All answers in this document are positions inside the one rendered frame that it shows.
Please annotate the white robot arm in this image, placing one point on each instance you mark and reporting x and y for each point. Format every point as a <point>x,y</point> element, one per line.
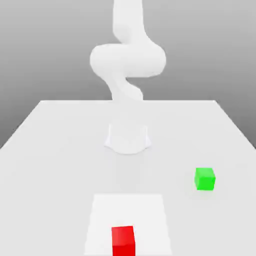
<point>128,60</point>

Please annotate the small red cube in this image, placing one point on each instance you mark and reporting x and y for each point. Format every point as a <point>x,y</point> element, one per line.
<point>123,240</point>

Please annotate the small green cube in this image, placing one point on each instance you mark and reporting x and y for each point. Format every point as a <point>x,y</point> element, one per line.
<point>204,179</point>

